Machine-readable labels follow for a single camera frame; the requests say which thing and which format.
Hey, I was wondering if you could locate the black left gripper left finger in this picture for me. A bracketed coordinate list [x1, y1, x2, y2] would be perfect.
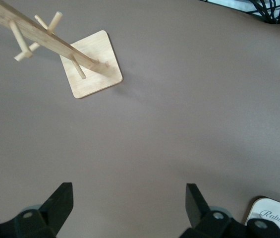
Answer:
[0, 182, 75, 238]

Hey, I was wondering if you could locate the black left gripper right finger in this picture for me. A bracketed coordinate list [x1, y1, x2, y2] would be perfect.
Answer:
[178, 183, 280, 238]

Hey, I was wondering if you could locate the wooden mug stand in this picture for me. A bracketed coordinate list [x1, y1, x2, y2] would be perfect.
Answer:
[0, 0, 124, 100]

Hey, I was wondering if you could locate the black cable tangle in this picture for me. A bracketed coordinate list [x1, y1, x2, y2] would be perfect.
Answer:
[203, 0, 280, 26]

